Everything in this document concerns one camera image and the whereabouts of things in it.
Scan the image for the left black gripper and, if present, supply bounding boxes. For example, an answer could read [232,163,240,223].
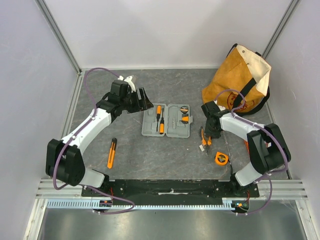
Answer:
[120,87,154,114]

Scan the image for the orange handled pliers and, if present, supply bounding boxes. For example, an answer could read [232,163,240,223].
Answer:
[199,126,212,156]

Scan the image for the orange black screwdriver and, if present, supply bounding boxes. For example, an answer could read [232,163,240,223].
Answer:
[156,105,162,131]
[159,108,165,135]

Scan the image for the grey plastic tool case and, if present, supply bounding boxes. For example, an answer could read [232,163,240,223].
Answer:
[141,103,193,139]

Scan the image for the orange utility knife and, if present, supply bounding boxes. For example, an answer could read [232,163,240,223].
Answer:
[107,137,118,169]

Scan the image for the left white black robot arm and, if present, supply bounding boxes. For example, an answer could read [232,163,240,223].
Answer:
[45,77,154,197]

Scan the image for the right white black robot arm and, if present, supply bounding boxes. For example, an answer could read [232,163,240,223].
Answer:
[201,101,291,197]

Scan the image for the orange tape measure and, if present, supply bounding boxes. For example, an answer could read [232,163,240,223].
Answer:
[214,151,229,166]

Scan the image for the round black orange tape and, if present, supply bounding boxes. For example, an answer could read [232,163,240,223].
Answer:
[180,105,189,114]

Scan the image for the orange printed box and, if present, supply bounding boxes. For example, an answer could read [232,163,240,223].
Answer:
[243,140,250,154]

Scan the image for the brown canvas tote bag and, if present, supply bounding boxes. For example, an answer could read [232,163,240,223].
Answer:
[201,43,272,116]

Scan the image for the blue grey cable duct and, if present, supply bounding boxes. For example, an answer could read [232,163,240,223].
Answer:
[46,198,237,210]

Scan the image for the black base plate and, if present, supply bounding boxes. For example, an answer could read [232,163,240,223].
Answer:
[97,179,260,199]

